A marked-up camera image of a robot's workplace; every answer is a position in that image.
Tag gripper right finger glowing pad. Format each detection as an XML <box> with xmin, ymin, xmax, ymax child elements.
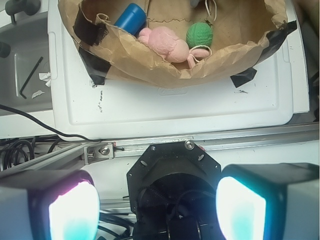
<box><xmin>215</xmin><ymin>162</ymin><xmax>320</xmax><ymax>240</ymax></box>

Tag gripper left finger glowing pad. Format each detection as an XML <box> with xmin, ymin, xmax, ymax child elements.
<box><xmin>0</xmin><ymin>170</ymin><xmax>100</xmax><ymax>240</ymax></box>

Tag black hex key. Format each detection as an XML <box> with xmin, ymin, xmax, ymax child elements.
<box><xmin>19</xmin><ymin>56</ymin><xmax>44</xmax><ymax>99</ymax></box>

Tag black cable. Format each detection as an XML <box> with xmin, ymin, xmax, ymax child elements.
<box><xmin>0</xmin><ymin>103</ymin><xmax>101</xmax><ymax>142</ymax></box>

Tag pink plush bunny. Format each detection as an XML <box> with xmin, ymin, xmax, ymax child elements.
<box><xmin>137</xmin><ymin>26</ymin><xmax>212</xmax><ymax>69</ymax></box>

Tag aluminium frame rail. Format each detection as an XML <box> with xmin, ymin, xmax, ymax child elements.
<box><xmin>0</xmin><ymin>122</ymin><xmax>320</xmax><ymax>176</ymax></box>

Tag brown paper bag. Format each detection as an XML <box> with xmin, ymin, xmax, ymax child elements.
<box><xmin>58</xmin><ymin>0</ymin><xmax>297</xmax><ymax>89</ymax></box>

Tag white plastic tray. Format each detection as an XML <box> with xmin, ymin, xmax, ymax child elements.
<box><xmin>48</xmin><ymin>0</ymin><xmax>310</xmax><ymax>139</ymax></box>

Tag green textured ball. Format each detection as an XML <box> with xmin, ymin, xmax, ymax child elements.
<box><xmin>186</xmin><ymin>22</ymin><xmax>213</xmax><ymax>49</ymax></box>

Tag blue plastic bottle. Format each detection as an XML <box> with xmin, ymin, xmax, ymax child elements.
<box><xmin>114</xmin><ymin>3</ymin><xmax>147</xmax><ymax>35</ymax></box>

